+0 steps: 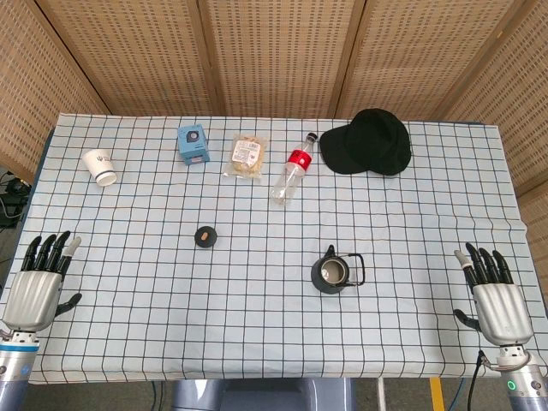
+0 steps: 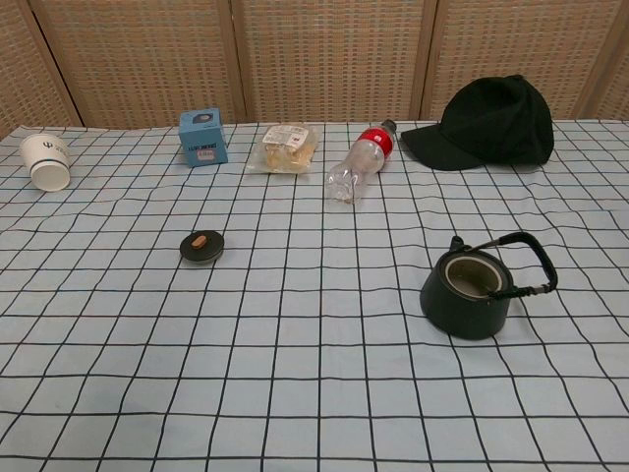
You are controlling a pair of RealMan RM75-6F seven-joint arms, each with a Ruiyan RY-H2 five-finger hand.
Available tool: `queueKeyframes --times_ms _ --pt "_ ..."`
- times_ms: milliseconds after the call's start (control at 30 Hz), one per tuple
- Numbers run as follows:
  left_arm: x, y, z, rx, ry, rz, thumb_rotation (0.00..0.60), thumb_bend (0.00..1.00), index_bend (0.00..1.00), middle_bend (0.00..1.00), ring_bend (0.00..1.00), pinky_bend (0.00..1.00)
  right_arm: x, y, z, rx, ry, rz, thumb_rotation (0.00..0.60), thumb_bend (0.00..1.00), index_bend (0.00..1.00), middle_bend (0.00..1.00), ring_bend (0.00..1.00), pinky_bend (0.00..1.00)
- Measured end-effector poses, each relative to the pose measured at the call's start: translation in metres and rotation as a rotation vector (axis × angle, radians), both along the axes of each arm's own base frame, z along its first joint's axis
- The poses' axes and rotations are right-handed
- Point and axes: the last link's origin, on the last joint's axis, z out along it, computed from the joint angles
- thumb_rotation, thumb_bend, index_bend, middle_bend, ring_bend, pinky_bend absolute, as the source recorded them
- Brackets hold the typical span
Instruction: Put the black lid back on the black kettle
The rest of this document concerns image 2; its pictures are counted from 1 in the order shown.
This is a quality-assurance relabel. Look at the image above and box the woven wooden folding screen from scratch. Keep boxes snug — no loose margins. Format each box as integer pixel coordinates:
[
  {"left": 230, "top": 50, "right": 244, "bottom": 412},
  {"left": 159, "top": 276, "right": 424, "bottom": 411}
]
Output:
[{"left": 0, "top": 0, "right": 629, "bottom": 142}]

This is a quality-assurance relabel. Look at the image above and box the black cast iron teapot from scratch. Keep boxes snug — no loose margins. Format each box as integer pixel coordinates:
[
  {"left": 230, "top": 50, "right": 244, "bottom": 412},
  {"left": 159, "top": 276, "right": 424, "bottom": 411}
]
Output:
[{"left": 420, "top": 232, "right": 559, "bottom": 341}]

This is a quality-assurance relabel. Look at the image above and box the black baseball cap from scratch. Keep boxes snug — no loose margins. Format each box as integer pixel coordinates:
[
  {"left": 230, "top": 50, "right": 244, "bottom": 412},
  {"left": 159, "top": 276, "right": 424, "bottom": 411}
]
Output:
[{"left": 399, "top": 74, "right": 556, "bottom": 173}]

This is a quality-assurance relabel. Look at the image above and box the light blue checkered tablecloth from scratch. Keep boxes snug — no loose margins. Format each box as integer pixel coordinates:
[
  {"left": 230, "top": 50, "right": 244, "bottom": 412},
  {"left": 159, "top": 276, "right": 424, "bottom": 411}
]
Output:
[{"left": 0, "top": 118, "right": 629, "bottom": 472}]

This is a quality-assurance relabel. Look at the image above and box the white paper cup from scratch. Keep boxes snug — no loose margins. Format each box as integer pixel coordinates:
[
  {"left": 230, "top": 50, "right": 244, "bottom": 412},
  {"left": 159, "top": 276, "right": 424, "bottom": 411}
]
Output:
[{"left": 19, "top": 134, "right": 72, "bottom": 193}]

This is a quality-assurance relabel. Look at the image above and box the empty red-label plastic bottle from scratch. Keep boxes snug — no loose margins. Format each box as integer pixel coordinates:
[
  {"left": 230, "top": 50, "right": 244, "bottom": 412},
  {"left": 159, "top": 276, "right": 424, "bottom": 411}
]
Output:
[{"left": 323, "top": 118, "right": 399, "bottom": 206}]

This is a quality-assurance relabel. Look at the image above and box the clear packet of snacks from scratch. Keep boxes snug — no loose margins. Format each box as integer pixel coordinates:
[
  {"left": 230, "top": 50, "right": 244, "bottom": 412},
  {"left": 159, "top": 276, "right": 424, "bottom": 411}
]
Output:
[{"left": 245, "top": 123, "right": 321, "bottom": 176}]

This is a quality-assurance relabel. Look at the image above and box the black round lid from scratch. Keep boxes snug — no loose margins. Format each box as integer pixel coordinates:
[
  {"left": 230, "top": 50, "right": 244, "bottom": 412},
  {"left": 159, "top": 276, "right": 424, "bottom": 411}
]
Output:
[{"left": 179, "top": 229, "right": 229, "bottom": 267}]

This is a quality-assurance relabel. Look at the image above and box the small blue cardboard box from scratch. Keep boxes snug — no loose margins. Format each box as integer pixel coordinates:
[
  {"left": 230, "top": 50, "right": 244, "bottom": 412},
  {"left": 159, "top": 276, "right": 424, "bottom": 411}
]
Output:
[{"left": 177, "top": 107, "right": 231, "bottom": 170}]

